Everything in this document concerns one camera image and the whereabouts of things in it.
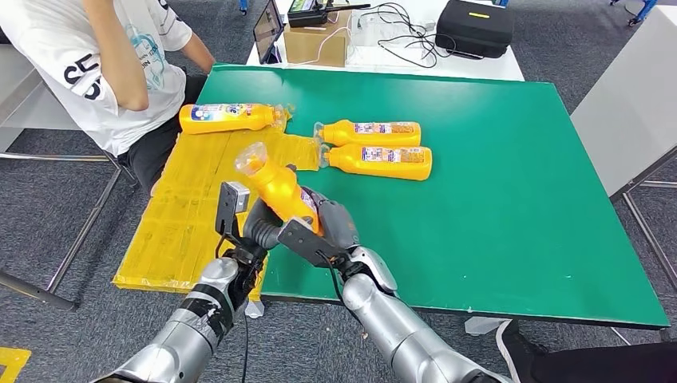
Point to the white table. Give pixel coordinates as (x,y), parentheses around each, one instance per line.
(481,70)

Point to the brown cardboard box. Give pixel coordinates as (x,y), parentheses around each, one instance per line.
(314,48)

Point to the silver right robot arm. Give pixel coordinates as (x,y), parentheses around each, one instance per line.
(402,338)

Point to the black case with yellow tag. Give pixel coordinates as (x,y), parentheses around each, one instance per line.
(473,31)

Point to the blue metal leg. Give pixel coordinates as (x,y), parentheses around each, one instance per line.
(243,6)

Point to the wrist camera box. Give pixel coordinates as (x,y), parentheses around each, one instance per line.
(307,240)
(232,203)

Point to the black remote controller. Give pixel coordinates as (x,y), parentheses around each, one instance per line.
(304,18)

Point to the yellow taped mat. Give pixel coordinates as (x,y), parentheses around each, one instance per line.
(180,211)

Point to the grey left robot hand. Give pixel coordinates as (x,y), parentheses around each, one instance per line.
(259,227)

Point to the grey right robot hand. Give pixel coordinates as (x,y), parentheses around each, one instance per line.
(338,227)

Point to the black tablet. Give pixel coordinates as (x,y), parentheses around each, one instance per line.
(266,30)

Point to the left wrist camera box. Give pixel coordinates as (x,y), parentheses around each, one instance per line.
(232,203)

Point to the pale grey table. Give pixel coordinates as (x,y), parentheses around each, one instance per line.
(629,105)

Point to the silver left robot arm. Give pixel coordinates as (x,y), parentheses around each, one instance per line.
(201,322)

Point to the blue metal frame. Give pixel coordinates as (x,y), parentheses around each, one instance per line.
(645,8)

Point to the orange detergent bottle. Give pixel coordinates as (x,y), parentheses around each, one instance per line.
(275,185)
(227,126)
(354,161)
(349,133)

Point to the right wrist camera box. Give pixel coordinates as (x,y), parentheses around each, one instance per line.
(307,240)

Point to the white table foot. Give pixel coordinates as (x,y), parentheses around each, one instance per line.
(486,325)
(255,311)

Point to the steel frame table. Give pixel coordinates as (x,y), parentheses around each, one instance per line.
(16,84)

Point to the clear plastic box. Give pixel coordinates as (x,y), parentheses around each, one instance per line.
(366,34)

